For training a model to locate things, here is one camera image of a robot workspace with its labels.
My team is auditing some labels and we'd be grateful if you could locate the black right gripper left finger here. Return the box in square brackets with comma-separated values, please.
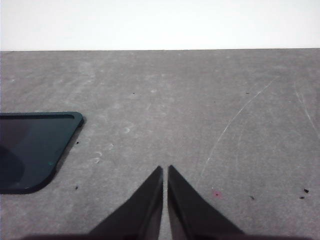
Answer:
[87, 165, 164, 238]

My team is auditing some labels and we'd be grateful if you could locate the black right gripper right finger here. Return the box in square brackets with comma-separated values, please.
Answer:
[166, 164, 248, 238]

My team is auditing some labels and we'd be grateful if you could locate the black rectangular tray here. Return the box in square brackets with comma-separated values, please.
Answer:
[0, 111, 85, 195]

